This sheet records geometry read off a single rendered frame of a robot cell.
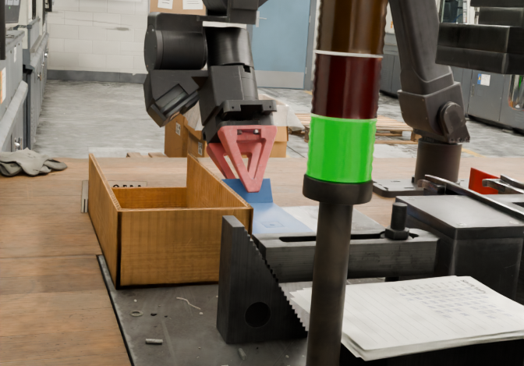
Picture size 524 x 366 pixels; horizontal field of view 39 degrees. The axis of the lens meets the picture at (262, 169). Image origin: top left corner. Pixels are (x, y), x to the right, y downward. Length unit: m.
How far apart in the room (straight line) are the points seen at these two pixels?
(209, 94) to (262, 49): 10.88
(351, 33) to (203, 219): 0.30
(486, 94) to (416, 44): 8.22
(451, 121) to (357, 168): 0.65
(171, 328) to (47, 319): 0.09
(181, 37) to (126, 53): 10.55
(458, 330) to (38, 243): 0.44
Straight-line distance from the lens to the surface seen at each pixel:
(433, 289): 0.57
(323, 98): 0.41
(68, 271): 0.70
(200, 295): 0.65
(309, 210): 0.87
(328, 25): 0.41
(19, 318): 0.61
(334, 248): 0.43
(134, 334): 0.58
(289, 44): 11.87
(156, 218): 0.64
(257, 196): 0.87
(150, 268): 0.66
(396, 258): 0.59
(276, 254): 0.55
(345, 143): 0.41
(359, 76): 0.41
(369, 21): 0.41
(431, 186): 0.76
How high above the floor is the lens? 1.14
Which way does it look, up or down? 12 degrees down
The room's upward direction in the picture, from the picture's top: 4 degrees clockwise
